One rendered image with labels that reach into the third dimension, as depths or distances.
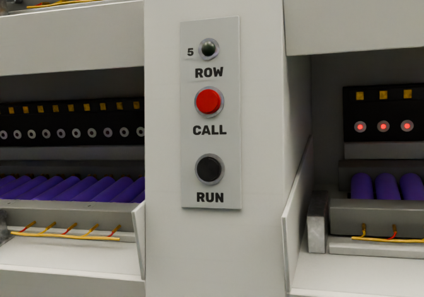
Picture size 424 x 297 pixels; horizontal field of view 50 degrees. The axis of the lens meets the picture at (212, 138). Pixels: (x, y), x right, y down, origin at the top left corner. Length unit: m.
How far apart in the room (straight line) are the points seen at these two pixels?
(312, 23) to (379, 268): 0.16
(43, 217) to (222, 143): 0.19
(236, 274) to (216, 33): 0.15
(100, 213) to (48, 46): 0.14
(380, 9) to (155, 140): 0.16
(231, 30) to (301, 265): 0.16
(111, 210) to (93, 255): 0.04
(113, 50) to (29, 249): 0.18
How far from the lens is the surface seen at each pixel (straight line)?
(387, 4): 0.30
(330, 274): 0.31
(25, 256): 0.40
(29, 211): 0.43
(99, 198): 0.43
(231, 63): 0.29
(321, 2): 0.30
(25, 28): 0.38
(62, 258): 0.38
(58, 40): 0.36
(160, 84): 0.31
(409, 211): 0.35
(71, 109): 0.54
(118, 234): 0.38
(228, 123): 0.29
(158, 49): 0.31
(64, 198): 0.45
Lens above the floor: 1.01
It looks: 1 degrees up
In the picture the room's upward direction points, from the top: 1 degrees counter-clockwise
